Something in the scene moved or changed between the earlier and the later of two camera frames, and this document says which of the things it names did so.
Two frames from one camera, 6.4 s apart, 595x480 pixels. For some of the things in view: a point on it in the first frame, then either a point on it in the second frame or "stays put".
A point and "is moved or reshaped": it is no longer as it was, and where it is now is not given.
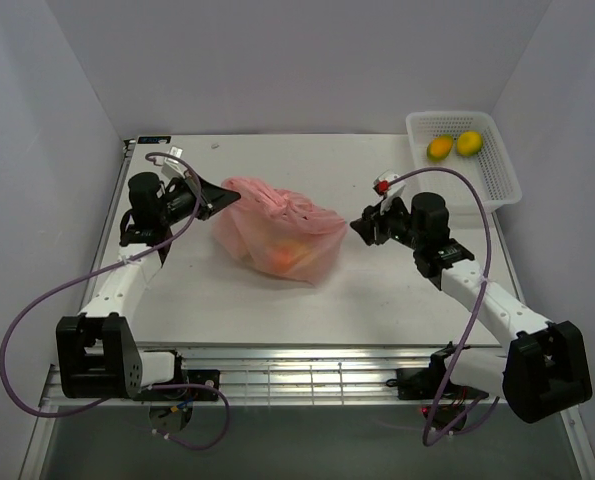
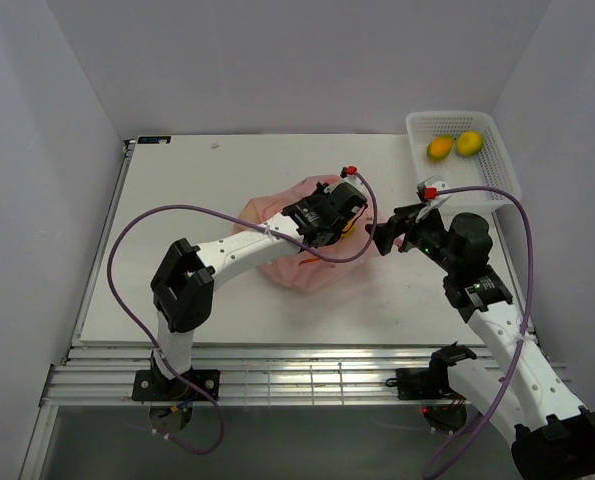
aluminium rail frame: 274,375 stays put
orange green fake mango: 439,148 stays put
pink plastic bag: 276,232 is moved or reshaped
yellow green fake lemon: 469,143 stays put
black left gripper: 213,198 to 319,194
